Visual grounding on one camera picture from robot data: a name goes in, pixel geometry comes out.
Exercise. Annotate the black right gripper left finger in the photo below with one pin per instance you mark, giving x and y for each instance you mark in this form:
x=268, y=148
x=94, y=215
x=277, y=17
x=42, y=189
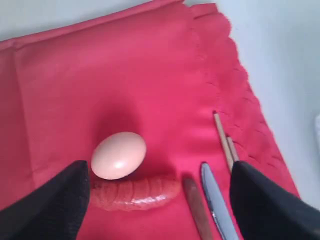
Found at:
x=54, y=211

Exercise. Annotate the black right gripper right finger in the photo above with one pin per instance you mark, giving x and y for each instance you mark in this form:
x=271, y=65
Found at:
x=265, y=211

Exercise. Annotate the brown egg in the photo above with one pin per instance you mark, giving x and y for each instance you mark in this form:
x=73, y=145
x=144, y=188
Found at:
x=118, y=155

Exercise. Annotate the red sausage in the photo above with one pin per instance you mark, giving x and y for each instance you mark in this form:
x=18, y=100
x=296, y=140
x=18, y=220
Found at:
x=134, y=195

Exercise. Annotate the silver table knife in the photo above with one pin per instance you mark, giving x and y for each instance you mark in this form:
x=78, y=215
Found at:
x=216, y=204

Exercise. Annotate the upper wooden chopstick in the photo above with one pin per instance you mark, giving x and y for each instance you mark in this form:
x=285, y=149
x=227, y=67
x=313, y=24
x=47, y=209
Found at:
x=233, y=150

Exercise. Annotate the wooden chopstick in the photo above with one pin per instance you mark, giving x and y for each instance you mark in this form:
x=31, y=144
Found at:
x=224, y=141
x=233, y=150

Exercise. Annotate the brown wooden spoon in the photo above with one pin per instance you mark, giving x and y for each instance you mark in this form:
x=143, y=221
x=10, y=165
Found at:
x=196, y=206

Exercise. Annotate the lower wooden chopstick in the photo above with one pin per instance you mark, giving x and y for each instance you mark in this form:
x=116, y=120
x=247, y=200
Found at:
x=224, y=141

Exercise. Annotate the red scalloped table cloth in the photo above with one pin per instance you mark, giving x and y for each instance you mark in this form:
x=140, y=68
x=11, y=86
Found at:
x=160, y=70

